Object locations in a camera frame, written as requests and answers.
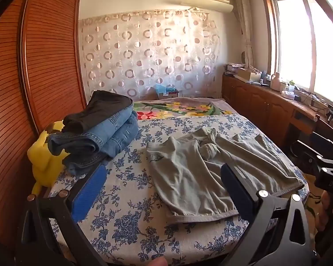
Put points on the person's right hand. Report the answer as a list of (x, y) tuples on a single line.
[(328, 210)]

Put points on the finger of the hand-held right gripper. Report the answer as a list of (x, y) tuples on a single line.
[(308, 152), (324, 144)]

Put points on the stack of papers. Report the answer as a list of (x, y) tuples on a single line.
[(233, 68)]

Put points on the black pants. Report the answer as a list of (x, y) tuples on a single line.
[(102, 108)]

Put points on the wooden slatted wardrobe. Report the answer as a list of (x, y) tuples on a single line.
[(30, 74)]

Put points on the brown cardboard box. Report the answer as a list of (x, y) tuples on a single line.
[(242, 74)]

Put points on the wooden-framed window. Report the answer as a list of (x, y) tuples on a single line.
[(308, 41)]

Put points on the bed with blue floral sheet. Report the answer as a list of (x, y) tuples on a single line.
[(133, 216)]

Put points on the wooden cabinet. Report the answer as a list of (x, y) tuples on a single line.
[(255, 102)]

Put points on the white tissue pack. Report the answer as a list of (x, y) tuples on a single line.
[(288, 94)]

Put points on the yellow plush toy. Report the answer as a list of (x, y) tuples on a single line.
[(43, 160)]

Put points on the white plastic bottle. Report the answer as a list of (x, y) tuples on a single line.
[(276, 83)]

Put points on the colourful flower blanket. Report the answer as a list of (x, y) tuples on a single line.
[(177, 108)]

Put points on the grey-green pants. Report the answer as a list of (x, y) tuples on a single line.
[(194, 177)]

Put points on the circle-patterned sheer curtain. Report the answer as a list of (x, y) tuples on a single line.
[(149, 55)]

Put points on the small round fan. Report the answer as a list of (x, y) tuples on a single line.
[(243, 57)]

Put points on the cardboard box with blue cloth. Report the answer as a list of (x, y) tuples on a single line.
[(166, 91)]

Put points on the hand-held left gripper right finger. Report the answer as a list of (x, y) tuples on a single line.
[(236, 188)]

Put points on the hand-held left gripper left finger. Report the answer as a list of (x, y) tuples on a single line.
[(88, 194)]

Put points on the blue denim jeans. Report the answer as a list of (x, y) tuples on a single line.
[(100, 141)]

